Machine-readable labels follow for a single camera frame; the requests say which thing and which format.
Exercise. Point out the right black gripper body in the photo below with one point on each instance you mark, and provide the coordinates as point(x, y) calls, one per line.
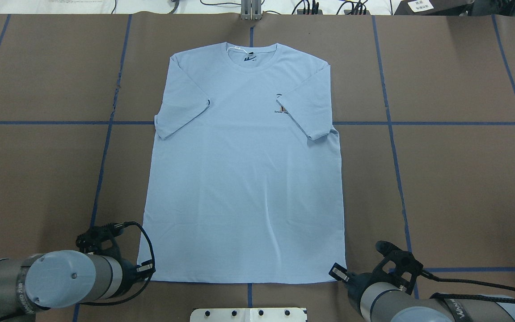
point(359, 281)

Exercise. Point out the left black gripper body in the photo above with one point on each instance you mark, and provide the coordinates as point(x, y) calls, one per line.
point(128, 269)

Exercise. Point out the light blue t-shirt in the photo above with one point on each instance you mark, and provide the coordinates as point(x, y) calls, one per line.
point(245, 181)

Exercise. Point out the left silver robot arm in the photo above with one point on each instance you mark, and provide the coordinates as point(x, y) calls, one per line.
point(64, 278)

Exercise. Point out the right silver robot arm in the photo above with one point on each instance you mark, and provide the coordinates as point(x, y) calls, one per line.
point(383, 297)

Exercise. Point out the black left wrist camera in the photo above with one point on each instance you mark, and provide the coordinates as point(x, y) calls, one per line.
point(101, 240)

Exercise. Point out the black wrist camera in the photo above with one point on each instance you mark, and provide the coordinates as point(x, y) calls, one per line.
point(101, 240)
point(399, 267)

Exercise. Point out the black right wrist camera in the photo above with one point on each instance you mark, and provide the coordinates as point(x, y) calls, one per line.
point(399, 267)

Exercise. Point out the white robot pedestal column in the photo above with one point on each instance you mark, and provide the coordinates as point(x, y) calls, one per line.
point(271, 314)

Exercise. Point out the aluminium frame post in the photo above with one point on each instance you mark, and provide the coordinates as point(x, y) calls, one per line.
point(251, 10)

